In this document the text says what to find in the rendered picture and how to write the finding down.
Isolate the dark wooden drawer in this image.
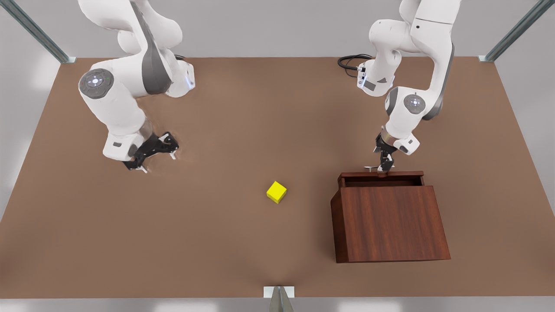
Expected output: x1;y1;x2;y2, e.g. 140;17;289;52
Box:
338;164;425;188

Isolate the dark wooden cabinet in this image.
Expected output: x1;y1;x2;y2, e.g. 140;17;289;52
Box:
330;173;451;264

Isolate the yellow cube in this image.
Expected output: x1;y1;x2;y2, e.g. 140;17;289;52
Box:
266;181;287;204

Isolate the silver frame post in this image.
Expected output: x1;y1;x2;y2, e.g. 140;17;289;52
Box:
478;0;555;63
263;286;295;312
0;0;77;65

